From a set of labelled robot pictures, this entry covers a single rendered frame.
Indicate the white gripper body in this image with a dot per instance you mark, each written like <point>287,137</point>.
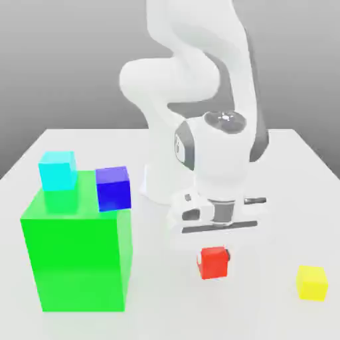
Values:
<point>219,236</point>

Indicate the small red cube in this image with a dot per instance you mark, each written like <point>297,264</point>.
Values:
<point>214,263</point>

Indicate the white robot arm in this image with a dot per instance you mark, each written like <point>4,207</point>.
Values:
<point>191,79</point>

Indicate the small yellow cube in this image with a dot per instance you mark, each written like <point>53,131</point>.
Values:
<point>312,283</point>

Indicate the small blue cube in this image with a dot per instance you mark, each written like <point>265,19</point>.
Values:
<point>113,191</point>

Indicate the small cyan cube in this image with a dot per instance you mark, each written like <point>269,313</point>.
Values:
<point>56,173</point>

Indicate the large green box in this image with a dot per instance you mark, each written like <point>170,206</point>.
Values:
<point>77,255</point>

